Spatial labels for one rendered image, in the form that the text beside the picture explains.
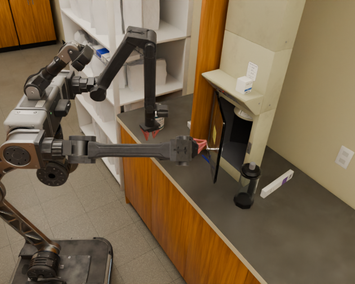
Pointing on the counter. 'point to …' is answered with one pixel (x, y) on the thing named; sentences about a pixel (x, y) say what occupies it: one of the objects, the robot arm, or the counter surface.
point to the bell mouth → (242, 114)
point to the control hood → (254, 99)
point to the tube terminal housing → (260, 128)
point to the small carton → (244, 85)
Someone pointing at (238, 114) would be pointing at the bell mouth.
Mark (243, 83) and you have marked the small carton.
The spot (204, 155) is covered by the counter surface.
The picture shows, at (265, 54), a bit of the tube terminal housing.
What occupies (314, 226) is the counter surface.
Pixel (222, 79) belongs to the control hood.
